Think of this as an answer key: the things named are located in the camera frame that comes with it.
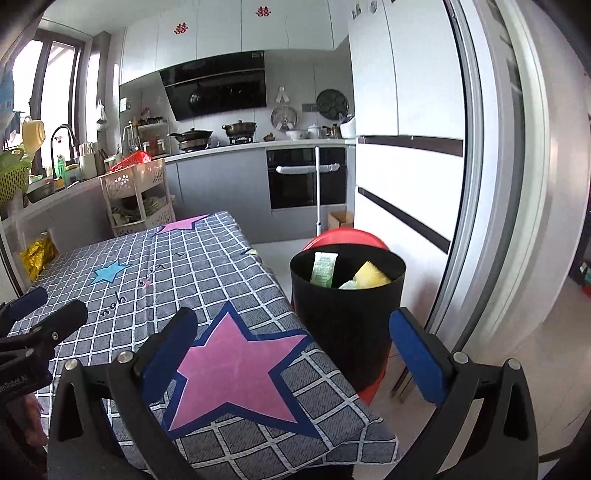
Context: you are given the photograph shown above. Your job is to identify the round metal steamer rack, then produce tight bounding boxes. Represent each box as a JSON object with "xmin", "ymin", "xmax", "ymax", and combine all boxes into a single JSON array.
[{"xmin": 270, "ymin": 106, "xmax": 297, "ymax": 131}]

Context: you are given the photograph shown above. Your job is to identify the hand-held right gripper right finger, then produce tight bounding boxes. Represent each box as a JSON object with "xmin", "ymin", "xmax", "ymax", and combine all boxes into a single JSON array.
[{"xmin": 389, "ymin": 307, "xmax": 539, "ymax": 480}]

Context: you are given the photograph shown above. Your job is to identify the green white packet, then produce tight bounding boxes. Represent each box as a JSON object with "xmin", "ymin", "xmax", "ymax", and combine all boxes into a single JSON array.
[{"xmin": 310, "ymin": 252, "xmax": 336, "ymax": 288}]

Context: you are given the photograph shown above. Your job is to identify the yellow sponge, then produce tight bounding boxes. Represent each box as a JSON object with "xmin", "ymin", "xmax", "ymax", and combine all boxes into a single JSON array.
[{"xmin": 353, "ymin": 261, "xmax": 392, "ymax": 289}]

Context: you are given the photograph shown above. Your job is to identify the gold foil bag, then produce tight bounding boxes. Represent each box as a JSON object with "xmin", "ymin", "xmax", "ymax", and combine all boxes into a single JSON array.
[{"xmin": 20, "ymin": 232, "xmax": 60, "ymax": 282}]

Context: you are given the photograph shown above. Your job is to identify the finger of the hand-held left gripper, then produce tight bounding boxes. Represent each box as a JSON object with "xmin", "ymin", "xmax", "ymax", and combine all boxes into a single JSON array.
[
  {"xmin": 0, "ymin": 300, "xmax": 89, "ymax": 365},
  {"xmin": 0, "ymin": 286, "xmax": 49, "ymax": 326}
]

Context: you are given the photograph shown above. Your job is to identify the black round wall plate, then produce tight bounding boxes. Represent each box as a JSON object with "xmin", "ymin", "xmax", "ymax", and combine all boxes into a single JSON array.
[{"xmin": 316, "ymin": 89, "xmax": 349, "ymax": 118}]

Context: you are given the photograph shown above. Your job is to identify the person's left hand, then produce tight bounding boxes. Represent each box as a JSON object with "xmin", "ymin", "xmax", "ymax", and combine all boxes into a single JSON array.
[{"xmin": 18, "ymin": 394, "xmax": 49, "ymax": 450}]

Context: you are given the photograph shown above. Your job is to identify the white sliding door frame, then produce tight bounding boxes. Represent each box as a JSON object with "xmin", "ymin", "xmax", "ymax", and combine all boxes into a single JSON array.
[{"xmin": 443, "ymin": 0, "xmax": 555, "ymax": 333}]

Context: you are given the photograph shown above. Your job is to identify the brown cooking pot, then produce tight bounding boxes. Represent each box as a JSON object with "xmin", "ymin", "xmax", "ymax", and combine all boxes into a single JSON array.
[{"xmin": 222, "ymin": 121, "xmax": 258, "ymax": 137}]

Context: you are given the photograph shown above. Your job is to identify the yellow plastic scoop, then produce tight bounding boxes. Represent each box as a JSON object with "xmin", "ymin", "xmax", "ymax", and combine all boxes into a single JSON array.
[{"xmin": 22, "ymin": 117, "xmax": 46, "ymax": 155}]

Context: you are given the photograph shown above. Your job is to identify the white refrigerator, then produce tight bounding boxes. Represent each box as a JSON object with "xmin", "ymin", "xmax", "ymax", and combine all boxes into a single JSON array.
[{"xmin": 347, "ymin": 0, "xmax": 465, "ymax": 254}]

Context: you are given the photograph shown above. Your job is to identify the black wok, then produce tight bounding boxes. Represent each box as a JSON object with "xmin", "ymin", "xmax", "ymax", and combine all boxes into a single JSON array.
[{"xmin": 167, "ymin": 128, "xmax": 214, "ymax": 143}]

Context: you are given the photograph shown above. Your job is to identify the white upper cabinets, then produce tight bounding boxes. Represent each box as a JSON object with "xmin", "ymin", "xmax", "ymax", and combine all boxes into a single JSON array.
[{"xmin": 119, "ymin": 0, "xmax": 349, "ymax": 86}]

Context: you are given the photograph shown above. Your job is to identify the red plastic stool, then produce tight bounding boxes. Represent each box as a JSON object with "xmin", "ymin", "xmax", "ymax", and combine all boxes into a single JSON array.
[{"xmin": 300, "ymin": 229, "xmax": 393, "ymax": 407}]

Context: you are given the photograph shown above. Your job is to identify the black built-in oven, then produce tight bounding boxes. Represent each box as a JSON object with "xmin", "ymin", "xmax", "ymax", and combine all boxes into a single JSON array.
[{"xmin": 266, "ymin": 148, "xmax": 347, "ymax": 210}]

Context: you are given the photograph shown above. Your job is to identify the beige plastic trolley rack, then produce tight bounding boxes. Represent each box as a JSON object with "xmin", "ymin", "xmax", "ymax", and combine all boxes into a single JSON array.
[{"xmin": 100, "ymin": 159, "xmax": 176, "ymax": 237}]

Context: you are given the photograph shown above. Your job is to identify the black range hood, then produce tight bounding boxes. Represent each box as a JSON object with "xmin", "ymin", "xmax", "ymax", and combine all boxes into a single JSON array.
[{"xmin": 159, "ymin": 51, "xmax": 267, "ymax": 122}]

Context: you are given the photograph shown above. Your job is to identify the black trash bin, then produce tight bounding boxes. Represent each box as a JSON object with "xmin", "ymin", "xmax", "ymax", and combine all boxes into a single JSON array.
[{"xmin": 289, "ymin": 246, "xmax": 407, "ymax": 392}]

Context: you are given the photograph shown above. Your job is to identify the red plastic basket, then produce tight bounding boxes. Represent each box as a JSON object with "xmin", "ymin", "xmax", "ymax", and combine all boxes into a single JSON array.
[{"xmin": 111, "ymin": 151, "xmax": 152, "ymax": 172}]

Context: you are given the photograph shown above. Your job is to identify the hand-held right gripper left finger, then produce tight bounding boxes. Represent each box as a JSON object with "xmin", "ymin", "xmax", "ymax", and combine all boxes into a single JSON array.
[{"xmin": 46, "ymin": 307, "xmax": 204, "ymax": 480}]

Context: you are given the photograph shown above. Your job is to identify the green colander basket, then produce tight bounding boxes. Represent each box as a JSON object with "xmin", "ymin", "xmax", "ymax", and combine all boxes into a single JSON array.
[{"xmin": 0, "ymin": 150, "xmax": 31, "ymax": 204}]

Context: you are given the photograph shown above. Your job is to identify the gas stove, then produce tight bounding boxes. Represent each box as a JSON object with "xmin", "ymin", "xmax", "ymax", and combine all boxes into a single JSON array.
[{"xmin": 178, "ymin": 136, "xmax": 254, "ymax": 153}]

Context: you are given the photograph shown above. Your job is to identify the grey checked star tablecloth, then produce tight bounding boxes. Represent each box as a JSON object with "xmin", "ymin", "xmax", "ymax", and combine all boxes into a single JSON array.
[{"xmin": 7, "ymin": 211, "xmax": 400, "ymax": 480}]

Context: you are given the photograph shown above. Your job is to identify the white chopstick holder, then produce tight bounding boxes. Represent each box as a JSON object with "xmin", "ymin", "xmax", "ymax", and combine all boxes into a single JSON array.
[{"xmin": 78, "ymin": 143, "xmax": 100, "ymax": 178}]

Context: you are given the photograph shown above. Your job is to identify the black kitchen faucet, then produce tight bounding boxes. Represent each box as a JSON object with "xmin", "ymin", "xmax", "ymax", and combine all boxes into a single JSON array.
[{"xmin": 50, "ymin": 124, "xmax": 78, "ymax": 169}]

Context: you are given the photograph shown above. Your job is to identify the grey lower cabinets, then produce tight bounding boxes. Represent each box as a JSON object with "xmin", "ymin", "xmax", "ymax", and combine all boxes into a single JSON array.
[{"xmin": 164, "ymin": 148, "xmax": 271, "ymax": 217}]

